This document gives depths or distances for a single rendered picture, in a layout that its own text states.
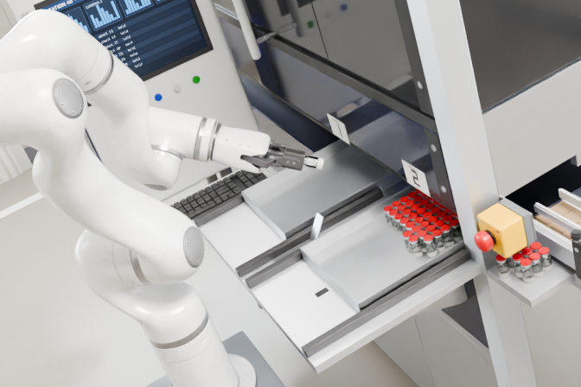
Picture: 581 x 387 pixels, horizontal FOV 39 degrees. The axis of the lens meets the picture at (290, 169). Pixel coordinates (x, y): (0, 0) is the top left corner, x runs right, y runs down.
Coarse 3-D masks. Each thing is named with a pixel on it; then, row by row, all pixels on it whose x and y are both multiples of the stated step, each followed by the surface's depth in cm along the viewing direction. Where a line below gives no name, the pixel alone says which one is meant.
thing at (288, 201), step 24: (336, 144) 218; (288, 168) 214; (312, 168) 216; (336, 168) 213; (360, 168) 209; (384, 168) 206; (264, 192) 214; (288, 192) 210; (312, 192) 207; (336, 192) 203; (360, 192) 195; (264, 216) 200; (288, 216) 201; (312, 216) 192
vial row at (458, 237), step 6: (414, 192) 185; (414, 198) 183; (420, 198) 183; (420, 204) 181; (426, 204) 180; (432, 204) 179; (426, 210) 179; (432, 210) 178; (438, 210) 177; (438, 216) 175; (444, 216) 174; (450, 216) 174; (444, 222) 174; (450, 222) 172; (456, 222) 171; (450, 228) 172; (456, 228) 172; (456, 234) 172; (462, 234) 173; (456, 240) 173
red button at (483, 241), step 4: (480, 232) 153; (484, 232) 152; (476, 236) 153; (480, 236) 152; (484, 236) 152; (488, 236) 152; (476, 240) 153; (480, 240) 152; (484, 240) 151; (488, 240) 151; (492, 240) 152; (476, 244) 154; (480, 244) 152; (484, 244) 151; (488, 244) 151; (492, 244) 152; (480, 248) 153; (484, 248) 152; (488, 248) 152; (492, 248) 152
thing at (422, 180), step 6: (408, 168) 174; (414, 168) 171; (408, 174) 176; (414, 174) 173; (420, 174) 170; (408, 180) 177; (420, 180) 171; (414, 186) 176; (420, 186) 173; (426, 186) 170; (426, 192) 172
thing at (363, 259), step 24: (408, 192) 190; (360, 216) 187; (384, 216) 189; (336, 240) 186; (360, 240) 184; (384, 240) 181; (312, 264) 179; (336, 264) 179; (360, 264) 177; (384, 264) 174; (408, 264) 172; (432, 264) 166; (336, 288) 170; (360, 288) 170; (384, 288) 163
